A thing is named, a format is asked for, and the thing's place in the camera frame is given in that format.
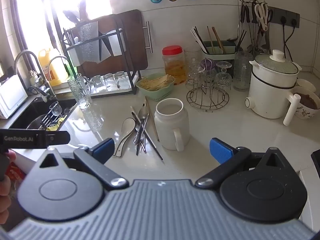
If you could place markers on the black dish rack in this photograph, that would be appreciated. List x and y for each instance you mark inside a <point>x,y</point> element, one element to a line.
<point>85,42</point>

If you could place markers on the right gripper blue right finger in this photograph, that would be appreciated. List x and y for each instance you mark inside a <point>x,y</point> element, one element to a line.
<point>230,160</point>

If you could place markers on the upturned glass tumbler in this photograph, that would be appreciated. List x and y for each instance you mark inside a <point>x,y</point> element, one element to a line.
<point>98,83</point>
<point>122,80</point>
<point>110,82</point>

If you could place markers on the wooden chopstick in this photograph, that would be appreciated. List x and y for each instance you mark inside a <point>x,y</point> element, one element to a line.
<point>152,118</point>

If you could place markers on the upturned glass tumbler right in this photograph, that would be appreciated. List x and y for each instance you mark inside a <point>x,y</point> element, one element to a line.
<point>122,80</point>

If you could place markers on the upturned glass tumbler left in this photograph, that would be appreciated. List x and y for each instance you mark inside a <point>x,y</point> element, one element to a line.
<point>98,83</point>

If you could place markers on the black chopstick brown band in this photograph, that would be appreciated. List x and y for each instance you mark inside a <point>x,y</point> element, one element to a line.
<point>140,138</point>

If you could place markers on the black chopstick plain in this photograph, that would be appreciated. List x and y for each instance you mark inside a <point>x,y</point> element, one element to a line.
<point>146,134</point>

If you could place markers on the person's left hand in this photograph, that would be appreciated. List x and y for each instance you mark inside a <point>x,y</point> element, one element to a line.
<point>5,201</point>

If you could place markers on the white ceramic soup spoon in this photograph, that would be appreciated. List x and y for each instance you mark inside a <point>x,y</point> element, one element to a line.
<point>126,130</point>

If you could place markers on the chrome kitchen faucet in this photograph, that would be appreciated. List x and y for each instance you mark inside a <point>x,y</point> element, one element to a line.
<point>35,65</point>

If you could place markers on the patterned ceramic bowl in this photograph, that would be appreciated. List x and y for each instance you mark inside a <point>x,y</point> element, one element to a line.
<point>309,102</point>

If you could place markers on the purple lid glass cup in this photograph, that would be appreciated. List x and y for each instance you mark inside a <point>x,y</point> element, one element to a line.
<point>208,65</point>

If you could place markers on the textured glass pitcher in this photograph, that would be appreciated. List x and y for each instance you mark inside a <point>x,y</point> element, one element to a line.
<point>80,90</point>
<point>242,70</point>

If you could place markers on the white rack drip tray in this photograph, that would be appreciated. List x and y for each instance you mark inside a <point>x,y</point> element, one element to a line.
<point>104,93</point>

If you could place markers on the textured glass pitcher right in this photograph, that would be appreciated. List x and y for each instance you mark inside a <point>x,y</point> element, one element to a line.
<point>242,70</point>

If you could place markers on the small glass in sink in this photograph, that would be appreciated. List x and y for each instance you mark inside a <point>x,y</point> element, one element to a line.
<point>55,108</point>

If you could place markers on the textured glass jug behind rack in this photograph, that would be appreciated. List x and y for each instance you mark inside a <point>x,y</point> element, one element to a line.
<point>192,56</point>

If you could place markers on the green utensil holder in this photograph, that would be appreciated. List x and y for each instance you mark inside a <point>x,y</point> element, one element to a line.
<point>216,54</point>

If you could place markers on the textured glass pitcher left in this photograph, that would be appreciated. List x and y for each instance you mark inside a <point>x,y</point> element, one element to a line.
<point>80,90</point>

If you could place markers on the bundle of dry noodles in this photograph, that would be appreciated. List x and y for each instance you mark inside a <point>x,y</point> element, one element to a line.
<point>156,84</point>

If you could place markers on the red lid plastic jar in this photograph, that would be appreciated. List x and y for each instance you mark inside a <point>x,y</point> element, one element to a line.
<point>174,63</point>

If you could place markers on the wall power outlet strip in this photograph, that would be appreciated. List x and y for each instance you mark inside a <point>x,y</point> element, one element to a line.
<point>292,18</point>

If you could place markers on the wire cup rack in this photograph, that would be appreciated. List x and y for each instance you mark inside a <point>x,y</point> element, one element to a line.
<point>203,92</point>

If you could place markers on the wooden cutting board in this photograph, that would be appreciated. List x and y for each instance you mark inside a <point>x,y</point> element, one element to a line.
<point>134,43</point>

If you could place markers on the upturned glass tumbler middle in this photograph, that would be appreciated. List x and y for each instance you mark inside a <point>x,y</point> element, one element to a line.
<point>110,82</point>

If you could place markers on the green plastic basket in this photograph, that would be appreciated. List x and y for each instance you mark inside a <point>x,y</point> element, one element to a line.
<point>159,94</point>

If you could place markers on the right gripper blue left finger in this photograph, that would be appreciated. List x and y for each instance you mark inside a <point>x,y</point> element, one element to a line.
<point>93,160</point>

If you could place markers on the white electric cooking pot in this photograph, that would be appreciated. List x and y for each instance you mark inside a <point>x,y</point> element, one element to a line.
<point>271,89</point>

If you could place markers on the large steel spoon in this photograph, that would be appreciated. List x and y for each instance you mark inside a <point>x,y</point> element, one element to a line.
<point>143,116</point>

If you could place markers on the orange detergent bottle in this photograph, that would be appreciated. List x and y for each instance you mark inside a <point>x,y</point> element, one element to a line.
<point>55,72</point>

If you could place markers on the white ceramic mug jar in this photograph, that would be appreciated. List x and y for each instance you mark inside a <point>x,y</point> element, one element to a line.
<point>172,124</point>

